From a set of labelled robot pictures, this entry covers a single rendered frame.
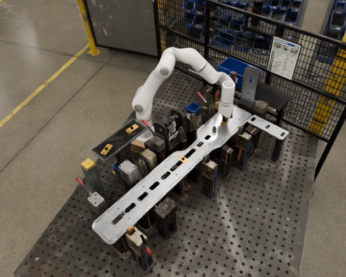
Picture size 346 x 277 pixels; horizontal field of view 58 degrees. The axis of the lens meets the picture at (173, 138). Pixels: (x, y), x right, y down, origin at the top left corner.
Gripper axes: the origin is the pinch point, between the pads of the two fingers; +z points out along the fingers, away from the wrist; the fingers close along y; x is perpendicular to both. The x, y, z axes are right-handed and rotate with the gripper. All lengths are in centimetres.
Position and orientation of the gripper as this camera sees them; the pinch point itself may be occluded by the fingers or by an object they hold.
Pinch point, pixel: (224, 118)
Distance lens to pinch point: 229.6
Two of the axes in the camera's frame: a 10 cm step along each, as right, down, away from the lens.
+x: 6.7, -5.6, 4.8
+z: 0.5, 6.8, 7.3
